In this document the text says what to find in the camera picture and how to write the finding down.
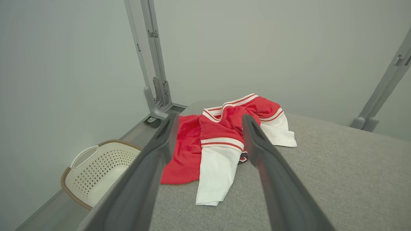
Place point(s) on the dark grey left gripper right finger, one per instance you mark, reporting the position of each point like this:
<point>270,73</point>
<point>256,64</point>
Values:
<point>282,192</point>

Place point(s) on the grey fabric sofa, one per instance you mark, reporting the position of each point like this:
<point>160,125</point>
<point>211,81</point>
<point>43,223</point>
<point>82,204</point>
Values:
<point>337,176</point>

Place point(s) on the thin grey curved-foot post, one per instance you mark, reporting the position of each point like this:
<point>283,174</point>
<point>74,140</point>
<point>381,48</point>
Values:
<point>150,100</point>

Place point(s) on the red white basketball jersey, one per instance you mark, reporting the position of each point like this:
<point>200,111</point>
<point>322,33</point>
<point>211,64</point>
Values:
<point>221,128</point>

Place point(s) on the grey post with brackets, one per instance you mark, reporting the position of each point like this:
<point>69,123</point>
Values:
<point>156,54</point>

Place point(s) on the cream laundry basket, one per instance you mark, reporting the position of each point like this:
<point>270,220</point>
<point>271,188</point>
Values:
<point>96,173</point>

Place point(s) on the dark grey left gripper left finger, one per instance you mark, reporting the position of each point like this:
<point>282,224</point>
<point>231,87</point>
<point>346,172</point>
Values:
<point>135,189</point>

